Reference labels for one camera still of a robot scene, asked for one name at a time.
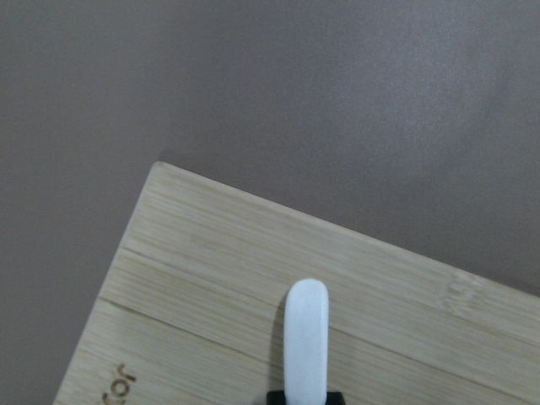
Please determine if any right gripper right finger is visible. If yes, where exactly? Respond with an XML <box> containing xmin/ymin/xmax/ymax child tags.
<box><xmin>325</xmin><ymin>391</ymin><xmax>344</xmax><ymax>405</ymax></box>

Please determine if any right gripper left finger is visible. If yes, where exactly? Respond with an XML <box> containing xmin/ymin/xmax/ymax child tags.
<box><xmin>266</xmin><ymin>390</ymin><xmax>287</xmax><ymax>405</ymax></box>

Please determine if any white ceramic spoon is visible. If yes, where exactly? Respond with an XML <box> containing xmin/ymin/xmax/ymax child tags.
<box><xmin>283</xmin><ymin>278</ymin><xmax>329</xmax><ymax>405</ymax></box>

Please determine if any bamboo cutting board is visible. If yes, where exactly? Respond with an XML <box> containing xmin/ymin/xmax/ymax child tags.
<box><xmin>54</xmin><ymin>162</ymin><xmax>539</xmax><ymax>404</ymax></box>

